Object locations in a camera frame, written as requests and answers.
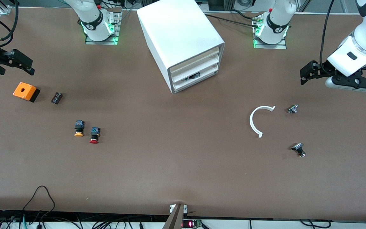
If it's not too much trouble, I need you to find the white drawer with handle cutout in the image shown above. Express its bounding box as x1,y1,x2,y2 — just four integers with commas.
173,63,219,92

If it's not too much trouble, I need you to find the yellow push button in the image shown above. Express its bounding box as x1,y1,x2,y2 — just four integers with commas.
74,120,85,137

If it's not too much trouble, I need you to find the red push button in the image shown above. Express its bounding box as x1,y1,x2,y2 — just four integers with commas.
89,127,101,144

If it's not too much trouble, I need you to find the white plain drawer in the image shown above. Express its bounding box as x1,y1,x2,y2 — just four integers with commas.
170,48,219,74
171,55,219,82

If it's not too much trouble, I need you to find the white drawer cabinet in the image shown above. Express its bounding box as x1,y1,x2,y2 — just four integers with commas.
137,0,225,94

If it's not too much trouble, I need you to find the white curved plastic arc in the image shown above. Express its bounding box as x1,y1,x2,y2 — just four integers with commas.
249,105,276,139

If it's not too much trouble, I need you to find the device with red display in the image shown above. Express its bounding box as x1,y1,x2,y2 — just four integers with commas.
182,219,203,229

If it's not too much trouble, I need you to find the orange button enclosure box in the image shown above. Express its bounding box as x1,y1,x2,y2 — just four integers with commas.
13,82,40,103

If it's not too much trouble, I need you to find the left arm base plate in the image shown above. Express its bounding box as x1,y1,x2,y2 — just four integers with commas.
252,13,287,50

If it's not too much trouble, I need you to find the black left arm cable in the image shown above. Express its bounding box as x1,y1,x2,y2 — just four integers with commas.
320,0,335,66

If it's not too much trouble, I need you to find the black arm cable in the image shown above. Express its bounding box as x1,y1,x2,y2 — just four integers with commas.
320,0,335,66
0,0,19,48

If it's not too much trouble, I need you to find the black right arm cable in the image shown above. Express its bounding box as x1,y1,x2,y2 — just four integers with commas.
0,0,19,48

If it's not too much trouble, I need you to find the aluminium frame profile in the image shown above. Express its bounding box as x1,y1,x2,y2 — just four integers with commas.
0,0,12,15

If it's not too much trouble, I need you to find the black silver selector switch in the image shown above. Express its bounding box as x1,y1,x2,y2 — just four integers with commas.
291,143,306,158

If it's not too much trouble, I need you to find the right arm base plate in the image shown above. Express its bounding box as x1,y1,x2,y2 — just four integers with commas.
85,7,121,45

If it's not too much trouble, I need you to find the black cable behind cabinet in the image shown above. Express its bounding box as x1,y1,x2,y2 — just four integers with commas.
204,13,260,24

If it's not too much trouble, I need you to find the thin black looped cable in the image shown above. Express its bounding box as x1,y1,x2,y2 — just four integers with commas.
22,185,56,220

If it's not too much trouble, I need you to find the brown camera mount post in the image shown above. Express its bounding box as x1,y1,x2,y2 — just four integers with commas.
162,204,185,229

